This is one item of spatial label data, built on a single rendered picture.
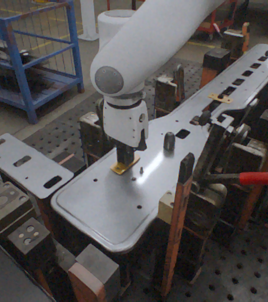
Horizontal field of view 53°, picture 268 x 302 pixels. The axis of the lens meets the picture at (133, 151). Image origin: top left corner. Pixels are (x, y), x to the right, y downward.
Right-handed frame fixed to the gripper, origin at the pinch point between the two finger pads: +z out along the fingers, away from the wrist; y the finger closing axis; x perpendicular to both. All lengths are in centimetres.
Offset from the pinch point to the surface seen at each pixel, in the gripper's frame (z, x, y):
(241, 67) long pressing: 3, -78, -1
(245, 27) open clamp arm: -6, -104, 9
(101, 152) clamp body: 7.3, -3.0, 11.7
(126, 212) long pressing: 3.0, 11.8, -9.6
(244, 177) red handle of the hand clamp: -9.5, 0.8, -27.2
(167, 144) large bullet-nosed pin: 1.3, -11.1, -5.3
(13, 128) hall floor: 103, -58, 186
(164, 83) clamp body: -0.8, -38.0, 13.0
